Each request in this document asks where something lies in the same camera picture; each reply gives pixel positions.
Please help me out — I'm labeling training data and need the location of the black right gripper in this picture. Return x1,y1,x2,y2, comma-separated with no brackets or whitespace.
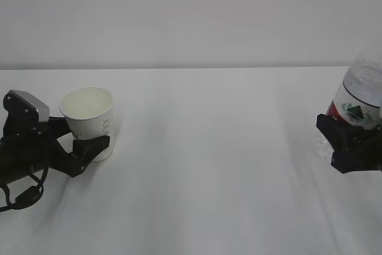
316,114,381,174

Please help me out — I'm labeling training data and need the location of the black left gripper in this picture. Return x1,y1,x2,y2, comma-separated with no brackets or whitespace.
1,116,110,184

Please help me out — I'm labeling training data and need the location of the white paper cup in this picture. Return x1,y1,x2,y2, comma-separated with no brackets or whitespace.
60,87,114,162

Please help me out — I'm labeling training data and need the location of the clear Nongfu Spring water bottle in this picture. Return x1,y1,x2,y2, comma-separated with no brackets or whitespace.
315,46,382,161

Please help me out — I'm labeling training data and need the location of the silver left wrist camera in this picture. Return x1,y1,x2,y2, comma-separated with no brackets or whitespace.
3,90,50,137

